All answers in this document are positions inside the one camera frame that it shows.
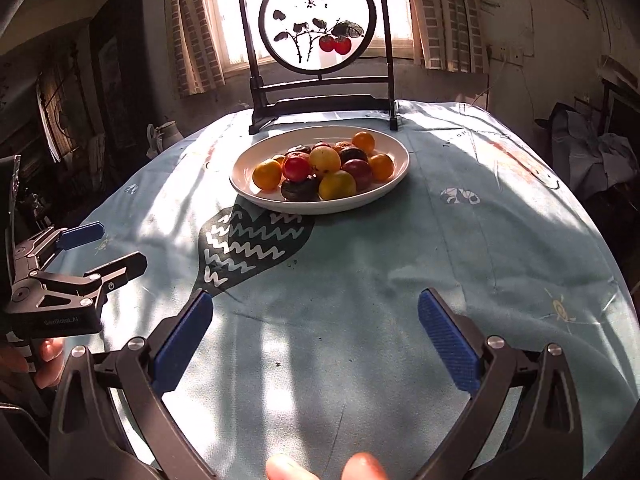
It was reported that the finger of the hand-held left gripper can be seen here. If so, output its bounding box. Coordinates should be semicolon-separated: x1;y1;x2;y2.
12;221;106;273
12;252;148;312

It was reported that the white jug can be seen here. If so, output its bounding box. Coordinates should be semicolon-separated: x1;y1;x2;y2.
147;120;183;158

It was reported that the dark monitor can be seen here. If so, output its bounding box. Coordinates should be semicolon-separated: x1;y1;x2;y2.
600;80;640;146

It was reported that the person's left hand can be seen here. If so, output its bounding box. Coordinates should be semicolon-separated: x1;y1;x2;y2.
0;337;66;391

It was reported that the white plate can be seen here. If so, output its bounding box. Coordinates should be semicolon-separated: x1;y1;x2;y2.
229;125;411;216

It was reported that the checkered curtain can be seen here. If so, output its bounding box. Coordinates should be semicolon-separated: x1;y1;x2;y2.
405;0;488;73
170;0;226;98

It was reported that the round painted table screen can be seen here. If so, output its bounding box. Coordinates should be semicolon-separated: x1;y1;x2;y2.
236;0;401;135

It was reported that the pile of clothes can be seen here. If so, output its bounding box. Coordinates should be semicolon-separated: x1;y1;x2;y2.
535;102;640;201

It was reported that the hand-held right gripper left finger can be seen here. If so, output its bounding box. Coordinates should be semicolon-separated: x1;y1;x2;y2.
47;289;221;480

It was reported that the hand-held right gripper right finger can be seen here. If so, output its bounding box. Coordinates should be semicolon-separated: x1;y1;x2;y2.
415;288;593;480

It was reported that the yellow round fruit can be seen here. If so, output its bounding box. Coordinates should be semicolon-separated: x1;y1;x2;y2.
318;170;357;201
308;146;342;177

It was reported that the dark wooden cabinet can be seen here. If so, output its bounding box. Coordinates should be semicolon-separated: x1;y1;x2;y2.
90;0;156;161

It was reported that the person's right hand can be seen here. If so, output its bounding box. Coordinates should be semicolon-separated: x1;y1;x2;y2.
265;452;388;480

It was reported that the wall socket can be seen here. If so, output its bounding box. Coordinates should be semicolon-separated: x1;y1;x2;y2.
487;45;533;66

